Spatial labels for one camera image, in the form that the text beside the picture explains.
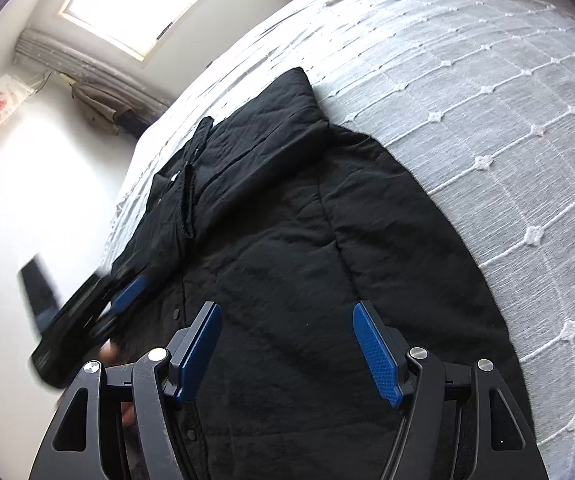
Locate black padded jacket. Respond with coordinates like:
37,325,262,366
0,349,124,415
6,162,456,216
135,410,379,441
112,68,529,479

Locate person's left hand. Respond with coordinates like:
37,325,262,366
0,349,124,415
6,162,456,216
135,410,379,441
97,340,139,428

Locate olive hanging garment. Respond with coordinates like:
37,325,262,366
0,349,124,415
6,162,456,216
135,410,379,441
71,82,146,139

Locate grey quilted bedspread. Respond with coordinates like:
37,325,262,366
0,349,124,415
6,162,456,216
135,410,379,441
104,0,575,479

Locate grey star-pattern curtain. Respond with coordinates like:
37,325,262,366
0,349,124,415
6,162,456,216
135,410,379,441
14,28,172,125

